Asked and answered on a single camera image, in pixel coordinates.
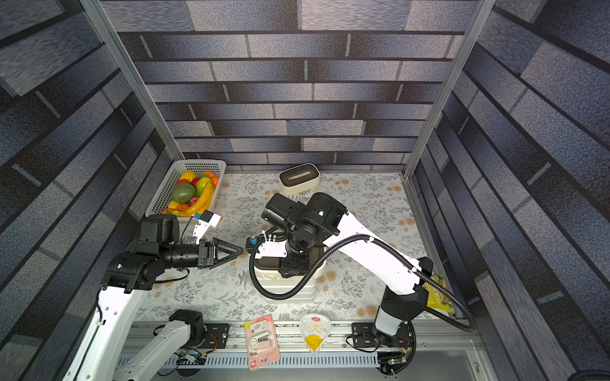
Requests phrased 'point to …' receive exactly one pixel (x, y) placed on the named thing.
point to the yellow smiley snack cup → (314, 328)
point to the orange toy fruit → (214, 179)
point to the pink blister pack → (262, 343)
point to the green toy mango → (183, 193)
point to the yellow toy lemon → (187, 175)
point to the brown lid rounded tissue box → (268, 268)
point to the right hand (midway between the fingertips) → (284, 259)
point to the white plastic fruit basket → (162, 202)
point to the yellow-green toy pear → (201, 184)
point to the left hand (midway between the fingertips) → (236, 255)
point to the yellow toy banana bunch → (202, 204)
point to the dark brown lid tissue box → (299, 178)
